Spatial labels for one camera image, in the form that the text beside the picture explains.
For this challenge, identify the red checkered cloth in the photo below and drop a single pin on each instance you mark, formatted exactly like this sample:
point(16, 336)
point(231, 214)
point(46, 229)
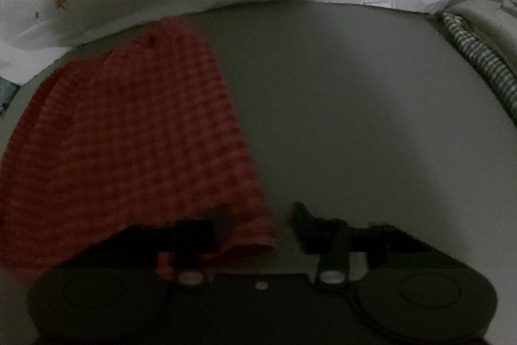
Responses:
point(133, 135)

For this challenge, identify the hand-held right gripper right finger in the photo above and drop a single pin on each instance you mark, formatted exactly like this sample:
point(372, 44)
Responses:
point(301, 217)

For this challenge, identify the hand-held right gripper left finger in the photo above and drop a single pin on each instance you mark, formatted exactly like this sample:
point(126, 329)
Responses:
point(220, 225)

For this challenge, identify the striped grey cloth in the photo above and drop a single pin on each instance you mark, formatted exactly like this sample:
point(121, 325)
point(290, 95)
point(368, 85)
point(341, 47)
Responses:
point(486, 56)

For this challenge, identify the grey cushion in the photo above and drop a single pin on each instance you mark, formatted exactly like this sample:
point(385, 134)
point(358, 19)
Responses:
point(484, 15)

